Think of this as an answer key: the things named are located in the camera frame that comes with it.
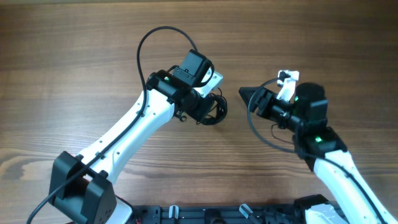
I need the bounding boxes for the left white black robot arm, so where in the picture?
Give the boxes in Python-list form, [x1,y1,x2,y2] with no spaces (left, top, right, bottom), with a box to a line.
[49,50,223,223]

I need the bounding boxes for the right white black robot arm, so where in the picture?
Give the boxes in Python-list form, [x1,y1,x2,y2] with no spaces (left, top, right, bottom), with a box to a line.
[239,83,397,223]

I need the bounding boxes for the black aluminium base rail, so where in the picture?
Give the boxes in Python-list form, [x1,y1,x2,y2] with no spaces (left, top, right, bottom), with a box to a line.
[128,204,306,224]

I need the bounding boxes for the black cable bundle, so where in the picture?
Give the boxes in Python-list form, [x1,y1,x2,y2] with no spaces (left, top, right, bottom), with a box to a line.
[195,88,228,126]

